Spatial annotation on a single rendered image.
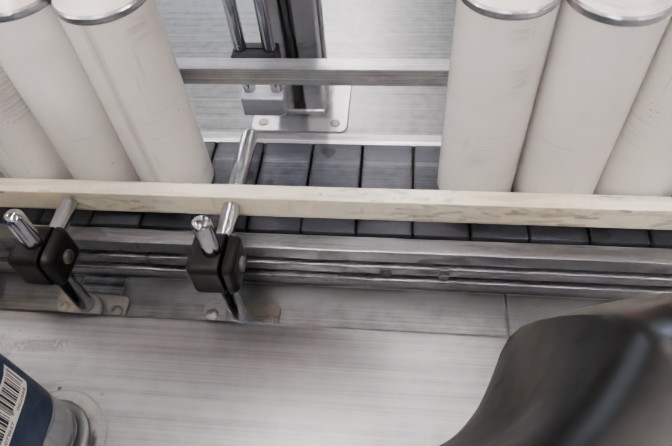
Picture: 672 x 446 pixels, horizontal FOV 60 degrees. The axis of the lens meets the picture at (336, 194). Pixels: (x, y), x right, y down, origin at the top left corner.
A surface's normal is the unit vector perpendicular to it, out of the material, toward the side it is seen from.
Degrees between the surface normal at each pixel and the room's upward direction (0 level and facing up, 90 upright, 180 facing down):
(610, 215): 90
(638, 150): 90
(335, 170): 0
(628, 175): 90
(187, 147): 90
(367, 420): 0
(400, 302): 0
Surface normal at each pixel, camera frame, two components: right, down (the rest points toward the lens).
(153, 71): 0.77, 0.46
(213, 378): -0.07, -0.62
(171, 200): -0.09, 0.78
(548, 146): -0.71, 0.58
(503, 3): -0.26, 0.10
